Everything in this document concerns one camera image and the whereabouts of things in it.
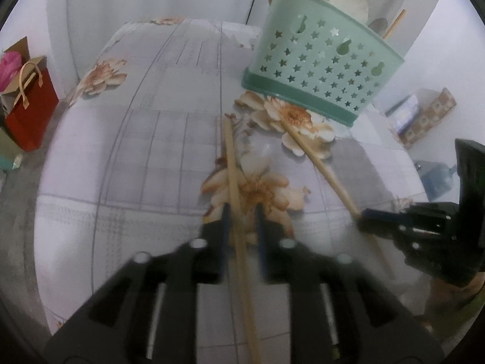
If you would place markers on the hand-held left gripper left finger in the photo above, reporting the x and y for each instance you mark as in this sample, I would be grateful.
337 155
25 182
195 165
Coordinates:
226 242

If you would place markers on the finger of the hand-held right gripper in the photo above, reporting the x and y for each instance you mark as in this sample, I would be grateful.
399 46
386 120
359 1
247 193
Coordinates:
382 222

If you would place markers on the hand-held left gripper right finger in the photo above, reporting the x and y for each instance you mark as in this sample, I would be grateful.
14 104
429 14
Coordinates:
262 246

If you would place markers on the green star-cutout utensil holder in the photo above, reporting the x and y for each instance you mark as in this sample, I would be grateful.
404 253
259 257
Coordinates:
322 57

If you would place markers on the grey spoon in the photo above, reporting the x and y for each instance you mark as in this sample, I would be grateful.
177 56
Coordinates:
377 26

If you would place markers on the cream plastic spoon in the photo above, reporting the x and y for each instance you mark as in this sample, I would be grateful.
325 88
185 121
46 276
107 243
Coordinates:
352 3

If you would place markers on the person's right hand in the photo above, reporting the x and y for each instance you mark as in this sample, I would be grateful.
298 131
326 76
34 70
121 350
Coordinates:
451 295

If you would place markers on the blue water jug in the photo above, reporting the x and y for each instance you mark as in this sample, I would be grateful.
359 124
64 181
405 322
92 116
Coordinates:
439 182

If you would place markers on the white and blue packet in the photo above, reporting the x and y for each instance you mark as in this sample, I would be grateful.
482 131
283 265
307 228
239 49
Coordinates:
403 113

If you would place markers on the floral plastic tablecloth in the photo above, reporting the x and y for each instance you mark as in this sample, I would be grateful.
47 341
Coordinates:
151 159

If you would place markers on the patterned brown cardboard box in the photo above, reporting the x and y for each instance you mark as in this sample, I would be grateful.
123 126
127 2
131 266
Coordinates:
428 117

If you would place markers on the red gift bag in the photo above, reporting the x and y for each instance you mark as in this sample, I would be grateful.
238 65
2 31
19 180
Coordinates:
32 113

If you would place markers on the teal box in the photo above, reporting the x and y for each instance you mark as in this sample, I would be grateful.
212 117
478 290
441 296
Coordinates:
9 151

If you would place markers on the pink cloth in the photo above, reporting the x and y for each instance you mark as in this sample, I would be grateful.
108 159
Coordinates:
9 70

